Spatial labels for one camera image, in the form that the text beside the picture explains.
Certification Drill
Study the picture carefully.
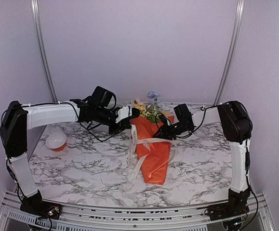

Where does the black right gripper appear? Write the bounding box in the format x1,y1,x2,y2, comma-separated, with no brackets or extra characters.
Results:
154,122,189,141

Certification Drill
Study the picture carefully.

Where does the green leafy fake stem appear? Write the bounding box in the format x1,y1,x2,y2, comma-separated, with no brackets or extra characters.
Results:
145,103,160,123

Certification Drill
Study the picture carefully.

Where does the yellow daisy fake bunch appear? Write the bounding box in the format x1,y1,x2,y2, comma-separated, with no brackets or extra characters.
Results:
132,99,150,118

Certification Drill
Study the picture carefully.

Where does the blue fake flower stem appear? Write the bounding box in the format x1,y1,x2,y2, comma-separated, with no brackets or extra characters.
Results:
147,91,163,107

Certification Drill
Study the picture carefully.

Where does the cream ribbon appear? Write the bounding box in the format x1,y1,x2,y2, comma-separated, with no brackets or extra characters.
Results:
124,123,178,193

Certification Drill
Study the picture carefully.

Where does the brown orange wrapping paper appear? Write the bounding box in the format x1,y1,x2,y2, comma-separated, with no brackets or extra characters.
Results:
132,116,172,185

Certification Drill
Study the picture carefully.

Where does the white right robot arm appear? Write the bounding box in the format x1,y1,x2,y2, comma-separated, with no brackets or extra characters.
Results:
153,101,253,216

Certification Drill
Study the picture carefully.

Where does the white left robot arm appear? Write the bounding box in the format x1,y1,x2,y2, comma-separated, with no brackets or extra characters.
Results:
0,86,140,214

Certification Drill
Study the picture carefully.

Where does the orange cup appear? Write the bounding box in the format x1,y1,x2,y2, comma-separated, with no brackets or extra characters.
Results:
45,132,67,152

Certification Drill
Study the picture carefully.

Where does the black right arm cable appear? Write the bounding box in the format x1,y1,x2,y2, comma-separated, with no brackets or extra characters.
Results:
153,107,217,140

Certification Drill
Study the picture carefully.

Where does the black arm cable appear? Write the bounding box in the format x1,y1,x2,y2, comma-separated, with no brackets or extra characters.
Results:
153,107,217,140
79,120,120,142

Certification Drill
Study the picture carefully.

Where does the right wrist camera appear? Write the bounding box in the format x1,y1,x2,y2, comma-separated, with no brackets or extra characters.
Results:
159,113,172,126

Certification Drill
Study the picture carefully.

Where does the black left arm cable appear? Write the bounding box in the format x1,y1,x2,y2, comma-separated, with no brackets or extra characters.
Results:
79,120,120,142

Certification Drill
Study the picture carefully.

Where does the aluminium frame post left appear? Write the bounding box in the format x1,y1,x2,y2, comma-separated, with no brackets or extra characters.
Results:
31,0,58,103

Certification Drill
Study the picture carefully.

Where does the aluminium frame post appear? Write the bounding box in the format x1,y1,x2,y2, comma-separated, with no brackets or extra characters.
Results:
31,0,58,103
213,0,245,106

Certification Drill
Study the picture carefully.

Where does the aluminium frame post right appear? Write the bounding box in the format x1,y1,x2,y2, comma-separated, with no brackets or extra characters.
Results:
213,0,245,106

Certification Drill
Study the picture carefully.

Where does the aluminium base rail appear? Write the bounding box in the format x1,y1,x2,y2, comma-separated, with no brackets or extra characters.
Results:
0,192,275,231

